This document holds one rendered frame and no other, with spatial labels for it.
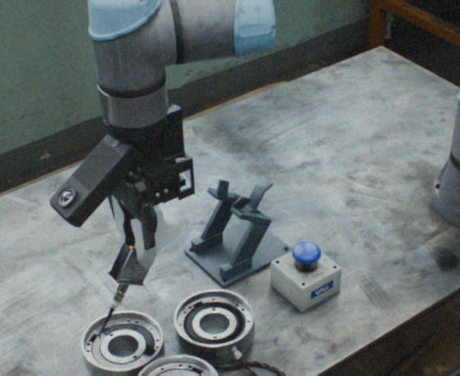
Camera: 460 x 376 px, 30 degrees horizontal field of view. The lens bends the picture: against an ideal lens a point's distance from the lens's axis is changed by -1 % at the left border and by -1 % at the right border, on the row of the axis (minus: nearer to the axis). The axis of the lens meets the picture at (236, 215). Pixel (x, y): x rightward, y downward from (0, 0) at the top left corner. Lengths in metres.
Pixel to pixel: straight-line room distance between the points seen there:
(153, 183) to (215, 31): 0.20
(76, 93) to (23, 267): 1.60
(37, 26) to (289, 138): 1.33
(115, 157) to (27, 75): 1.80
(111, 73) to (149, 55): 0.04
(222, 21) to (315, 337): 0.46
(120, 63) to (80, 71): 1.93
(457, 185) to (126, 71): 0.62
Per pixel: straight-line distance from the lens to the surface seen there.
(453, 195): 1.35
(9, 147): 2.83
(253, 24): 0.92
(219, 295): 1.17
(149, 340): 1.12
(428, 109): 1.64
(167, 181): 1.02
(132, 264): 1.08
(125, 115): 0.94
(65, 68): 2.80
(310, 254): 1.17
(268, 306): 1.20
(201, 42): 0.91
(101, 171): 0.97
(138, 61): 0.91
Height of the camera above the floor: 1.64
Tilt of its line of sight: 38 degrees down
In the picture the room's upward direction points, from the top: 1 degrees counter-clockwise
